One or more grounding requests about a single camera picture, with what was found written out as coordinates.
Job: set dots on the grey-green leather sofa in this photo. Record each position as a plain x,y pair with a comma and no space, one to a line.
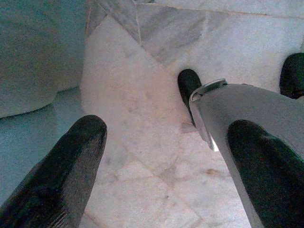
35,52

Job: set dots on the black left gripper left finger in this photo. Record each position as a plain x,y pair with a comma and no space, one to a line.
59,180

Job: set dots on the black robot right foot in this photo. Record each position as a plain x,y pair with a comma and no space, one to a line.
293,76

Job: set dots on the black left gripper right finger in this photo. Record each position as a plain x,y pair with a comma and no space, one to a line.
273,180

